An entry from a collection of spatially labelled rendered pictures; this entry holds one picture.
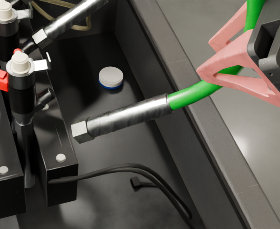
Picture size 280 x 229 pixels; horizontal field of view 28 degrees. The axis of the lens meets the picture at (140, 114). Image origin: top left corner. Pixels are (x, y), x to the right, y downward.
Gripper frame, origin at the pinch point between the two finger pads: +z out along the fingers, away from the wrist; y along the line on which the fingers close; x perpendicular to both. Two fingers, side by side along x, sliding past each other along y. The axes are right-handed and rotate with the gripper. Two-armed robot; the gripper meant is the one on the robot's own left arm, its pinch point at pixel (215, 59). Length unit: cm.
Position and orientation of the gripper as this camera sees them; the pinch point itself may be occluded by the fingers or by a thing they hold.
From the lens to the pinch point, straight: 45.7
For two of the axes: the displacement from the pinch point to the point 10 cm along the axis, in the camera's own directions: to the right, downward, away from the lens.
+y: -3.8, 8.0, -4.7
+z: -6.7, 1.1, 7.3
